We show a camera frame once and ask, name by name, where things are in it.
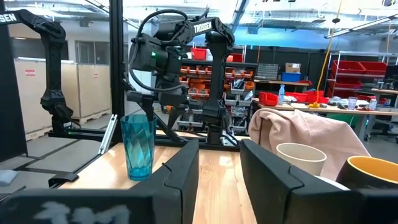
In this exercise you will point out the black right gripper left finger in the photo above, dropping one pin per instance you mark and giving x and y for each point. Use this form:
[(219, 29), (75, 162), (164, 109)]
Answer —
[(177, 186)]

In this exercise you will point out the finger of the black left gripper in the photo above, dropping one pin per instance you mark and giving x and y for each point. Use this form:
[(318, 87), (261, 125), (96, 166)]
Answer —
[(177, 116), (149, 110)]

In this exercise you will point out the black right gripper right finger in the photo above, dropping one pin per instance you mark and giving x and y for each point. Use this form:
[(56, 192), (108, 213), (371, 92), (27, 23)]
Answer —
[(267, 186)]

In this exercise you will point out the teal faceted plastic tumbler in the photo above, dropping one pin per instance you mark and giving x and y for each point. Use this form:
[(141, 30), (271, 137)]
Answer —
[(138, 149)]

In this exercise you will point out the beige ribbed cup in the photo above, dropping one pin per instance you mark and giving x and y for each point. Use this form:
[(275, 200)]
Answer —
[(300, 158)]

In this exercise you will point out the pink cloth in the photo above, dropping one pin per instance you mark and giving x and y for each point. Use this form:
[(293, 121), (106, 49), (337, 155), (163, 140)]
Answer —
[(311, 133)]

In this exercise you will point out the orange bowl mug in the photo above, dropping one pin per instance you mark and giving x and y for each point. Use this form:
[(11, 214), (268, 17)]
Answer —
[(367, 177)]

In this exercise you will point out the black background robot arm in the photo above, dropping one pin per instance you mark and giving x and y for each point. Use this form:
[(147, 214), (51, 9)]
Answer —
[(53, 62)]

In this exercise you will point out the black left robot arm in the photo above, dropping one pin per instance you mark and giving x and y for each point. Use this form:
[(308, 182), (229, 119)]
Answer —
[(214, 77)]

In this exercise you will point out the shelf with red bins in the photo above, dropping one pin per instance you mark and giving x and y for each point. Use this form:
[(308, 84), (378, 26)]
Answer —
[(357, 74)]

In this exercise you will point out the plywood crate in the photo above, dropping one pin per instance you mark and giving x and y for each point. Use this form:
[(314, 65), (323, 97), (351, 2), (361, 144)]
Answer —
[(87, 90)]

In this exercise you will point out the parts bin rack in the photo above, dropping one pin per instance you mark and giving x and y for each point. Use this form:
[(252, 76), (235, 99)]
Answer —
[(239, 90)]

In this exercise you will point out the red storage bin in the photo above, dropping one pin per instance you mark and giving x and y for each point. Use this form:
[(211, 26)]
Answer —
[(268, 99)]

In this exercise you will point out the clear water bottle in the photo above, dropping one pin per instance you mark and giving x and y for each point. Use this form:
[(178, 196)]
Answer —
[(281, 95)]

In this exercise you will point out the wooden workbench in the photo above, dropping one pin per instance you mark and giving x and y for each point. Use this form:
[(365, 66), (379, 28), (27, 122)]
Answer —
[(329, 109)]

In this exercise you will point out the grey drawer cabinet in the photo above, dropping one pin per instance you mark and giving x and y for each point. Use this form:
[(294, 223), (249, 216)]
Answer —
[(268, 72)]

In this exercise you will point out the blue storage bin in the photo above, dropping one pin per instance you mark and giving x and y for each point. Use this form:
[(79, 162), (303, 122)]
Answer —
[(291, 77)]

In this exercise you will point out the clear plastic cup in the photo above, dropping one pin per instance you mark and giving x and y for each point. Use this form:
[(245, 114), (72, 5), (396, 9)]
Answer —
[(352, 103)]

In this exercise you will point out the cardboard box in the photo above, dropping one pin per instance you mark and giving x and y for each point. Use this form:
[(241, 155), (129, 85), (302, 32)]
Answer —
[(293, 68)]

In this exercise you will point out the pale blue pad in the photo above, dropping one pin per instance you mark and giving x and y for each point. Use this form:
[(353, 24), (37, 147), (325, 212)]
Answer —
[(7, 177)]

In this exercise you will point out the aluminium bracket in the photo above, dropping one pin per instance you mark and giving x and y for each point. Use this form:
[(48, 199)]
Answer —
[(107, 137)]

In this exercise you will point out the black table rig frame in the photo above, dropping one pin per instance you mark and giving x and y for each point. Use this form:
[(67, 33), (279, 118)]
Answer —
[(116, 62)]

